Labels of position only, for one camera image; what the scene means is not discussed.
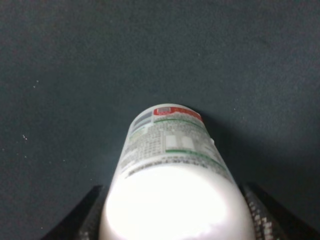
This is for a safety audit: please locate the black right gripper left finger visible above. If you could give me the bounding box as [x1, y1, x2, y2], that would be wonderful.
[41, 185, 107, 240]

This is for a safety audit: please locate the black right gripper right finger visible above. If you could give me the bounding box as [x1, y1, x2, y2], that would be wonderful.
[239, 182, 320, 240]

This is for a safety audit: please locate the white milk bottle green label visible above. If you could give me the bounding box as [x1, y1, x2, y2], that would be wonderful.
[98, 103, 256, 240]

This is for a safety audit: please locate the black tablecloth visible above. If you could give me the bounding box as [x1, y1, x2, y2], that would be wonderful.
[0, 0, 320, 240]

